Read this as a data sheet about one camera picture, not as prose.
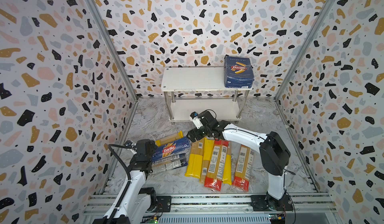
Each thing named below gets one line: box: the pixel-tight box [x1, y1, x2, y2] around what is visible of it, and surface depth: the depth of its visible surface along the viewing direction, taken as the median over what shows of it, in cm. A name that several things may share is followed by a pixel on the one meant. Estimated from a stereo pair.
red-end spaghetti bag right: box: [231, 144, 255, 192], surface depth 83 cm
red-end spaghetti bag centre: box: [204, 139, 229, 192], surface depth 83 cm
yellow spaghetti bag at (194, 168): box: [184, 137, 207, 179], surface depth 88 cm
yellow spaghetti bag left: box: [154, 130, 184, 147], surface depth 97 cm
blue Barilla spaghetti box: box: [151, 136, 192, 161], surface depth 92 cm
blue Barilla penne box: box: [224, 56, 255, 89], surface depth 80 cm
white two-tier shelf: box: [161, 67, 253, 124], surface depth 90 cm
